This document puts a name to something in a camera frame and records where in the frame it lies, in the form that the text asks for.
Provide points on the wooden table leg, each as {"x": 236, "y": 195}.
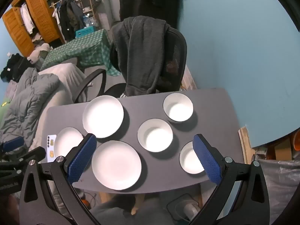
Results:
{"x": 138, "y": 202}

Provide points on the teal plastic crate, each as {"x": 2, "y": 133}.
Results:
{"x": 85, "y": 31}

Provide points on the white plate with dark rim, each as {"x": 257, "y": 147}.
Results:
{"x": 103, "y": 116}
{"x": 66, "y": 143}
{"x": 117, "y": 166}

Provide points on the dark grey fleece hoodie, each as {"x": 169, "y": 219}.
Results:
{"x": 138, "y": 51}

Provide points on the green checkered tablecloth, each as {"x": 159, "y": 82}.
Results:
{"x": 77, "y": 49}

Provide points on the white bowl with dark rim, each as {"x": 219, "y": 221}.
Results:
{"x": 155, "y": 136}
{"x": 178, "y": 109}
{"x": 189, "y": 159}

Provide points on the black hanging jacket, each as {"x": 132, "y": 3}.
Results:
{"x": 150, "y": 0}

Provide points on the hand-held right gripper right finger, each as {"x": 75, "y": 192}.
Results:
{"x": 207, "y": 161}

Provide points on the light grey bed sheet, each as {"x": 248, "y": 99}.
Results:
{"x": 65, "y": 79}

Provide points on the black mesh office chair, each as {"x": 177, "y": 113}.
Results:
{"x": 175, "y": 51}

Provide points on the pile of black clothes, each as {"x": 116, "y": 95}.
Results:
{"x": 14, "y": 66}

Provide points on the wooden board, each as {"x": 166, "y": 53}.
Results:
{"x": 245, "y": 145}

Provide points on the cardboard box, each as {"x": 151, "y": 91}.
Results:
{"x": 282, "y": 151}

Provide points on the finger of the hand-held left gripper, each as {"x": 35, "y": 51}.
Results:
{"x": 11, "y": 144}
{"x": 35, "y": 152}

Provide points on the dark coats on clothes rack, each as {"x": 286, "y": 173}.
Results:
{"x": 68, "y": 16}

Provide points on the silver plastic bag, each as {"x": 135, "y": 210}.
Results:
{"x": 279, "y": 185}

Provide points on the grey door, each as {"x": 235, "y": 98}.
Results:
{"x": 107, "y": 2}

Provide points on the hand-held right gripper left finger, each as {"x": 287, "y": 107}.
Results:
{"x": 82, "y": 159}

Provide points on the blue water bottle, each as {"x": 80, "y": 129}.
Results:
{"x": 88, "y": 22}

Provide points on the grey quilted duvet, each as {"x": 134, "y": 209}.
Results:
{"x": 25, "y": 96}

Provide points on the white smartphone with stickers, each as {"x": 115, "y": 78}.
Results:
{"x": 52, "y": 148}

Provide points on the wooden louvred wardrobe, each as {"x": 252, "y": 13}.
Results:
{"x": 39, "y": 11}

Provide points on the white hanging shirt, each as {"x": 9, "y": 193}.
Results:
{"x": 27, "y": 20}

